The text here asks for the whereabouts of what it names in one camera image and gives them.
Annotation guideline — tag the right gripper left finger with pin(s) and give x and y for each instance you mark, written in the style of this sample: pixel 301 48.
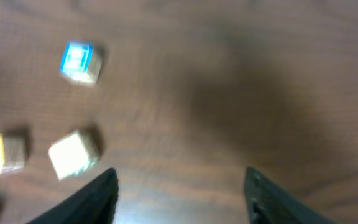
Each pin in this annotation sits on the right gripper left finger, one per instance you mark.
pixel 94 203

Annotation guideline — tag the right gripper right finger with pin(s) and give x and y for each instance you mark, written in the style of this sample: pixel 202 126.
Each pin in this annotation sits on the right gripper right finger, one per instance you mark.
pixel 268 203

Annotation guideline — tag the white green block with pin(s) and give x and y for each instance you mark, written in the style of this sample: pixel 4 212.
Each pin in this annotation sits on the white green block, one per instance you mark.
pixel 73 154

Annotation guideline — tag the yellow block near A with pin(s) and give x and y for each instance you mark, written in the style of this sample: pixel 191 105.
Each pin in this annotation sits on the yellow block near A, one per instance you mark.
pixel 13 153

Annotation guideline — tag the blue letter block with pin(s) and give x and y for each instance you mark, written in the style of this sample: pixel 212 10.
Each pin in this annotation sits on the blue letter block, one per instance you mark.
pixel 81 62

